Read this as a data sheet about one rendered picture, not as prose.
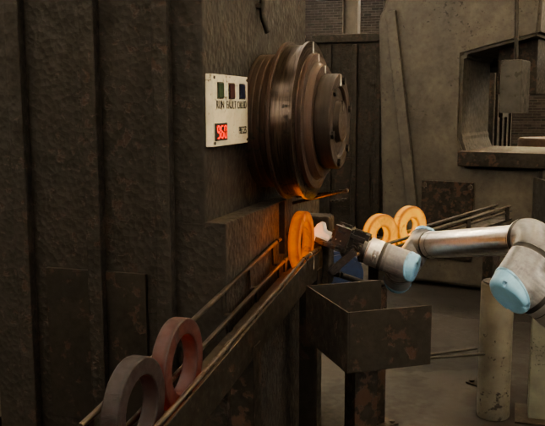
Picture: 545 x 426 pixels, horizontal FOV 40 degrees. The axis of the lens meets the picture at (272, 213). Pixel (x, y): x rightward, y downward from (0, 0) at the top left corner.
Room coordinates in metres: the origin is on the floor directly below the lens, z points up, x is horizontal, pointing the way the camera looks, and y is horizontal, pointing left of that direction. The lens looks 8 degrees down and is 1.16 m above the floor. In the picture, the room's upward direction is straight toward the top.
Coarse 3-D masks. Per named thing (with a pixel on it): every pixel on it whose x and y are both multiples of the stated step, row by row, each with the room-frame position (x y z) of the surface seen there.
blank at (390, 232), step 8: (376, 216) 2.64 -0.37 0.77; (384, 216) 2.66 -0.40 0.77; (368, 224) 2.63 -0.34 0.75; (376, 224) 2.64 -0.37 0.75; (384, 224) 2.66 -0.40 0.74; (392, 224) 2.69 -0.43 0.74; (368, 232) 2.62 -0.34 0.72; (376, 232) 2.64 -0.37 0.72; (384, 232) 2.70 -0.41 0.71; (392, 232) 2.69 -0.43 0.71; (384, 240) 2.68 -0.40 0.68
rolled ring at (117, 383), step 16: (128, 368) 1.24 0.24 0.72; (144, 368) 1.27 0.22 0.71; (160, 368) 1.33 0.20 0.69; (112, 384) 1.21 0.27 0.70; (128, 384) 1.22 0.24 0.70; (144, 384) 1.32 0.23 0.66; (160, 384) 1.33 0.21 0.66; (112, 400) 1.19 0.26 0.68; (144, 400) 1.33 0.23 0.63; (160, 400) 1.33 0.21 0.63; (112, 416) 1.18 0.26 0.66; (144, 416) 1.32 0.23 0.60; (160, 416) 1.33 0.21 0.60
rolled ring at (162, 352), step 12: (168, 324) 1.42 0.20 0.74; (180, 324) 1.42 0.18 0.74; (192, 324) 1.47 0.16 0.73; (168, 336) 1.39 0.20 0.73; (180, 336) 1.42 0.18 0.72; (192, 336) 1.48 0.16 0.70; (156, 348) 1.37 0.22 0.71; (168, 348) 1.37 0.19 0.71; (192, 348) 1.49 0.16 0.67; (156, 360) 1.36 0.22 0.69; (168, 360) 1.37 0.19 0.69; (192, 360) 1.50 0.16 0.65; (168, 372) 1.36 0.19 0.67; (192, 372) 1.49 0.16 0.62; (168, 384) 1.36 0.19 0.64; (180, 384) 1.47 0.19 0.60; (168, 396) 1.36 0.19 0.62; (168, 408) 1.38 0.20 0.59
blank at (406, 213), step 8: (408, 208) 2.74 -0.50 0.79; (416, 208) 2.76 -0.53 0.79; (400, 216) 2.72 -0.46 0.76; (408, 216) 2.74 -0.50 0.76; (416, 216) 2.76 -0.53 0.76; (424, 216) 2.79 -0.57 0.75; (400, 224) 2.71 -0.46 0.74; (416, 224) 2.78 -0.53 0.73; (424, 224) 2.79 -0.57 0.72; (400, 232) 2.71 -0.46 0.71
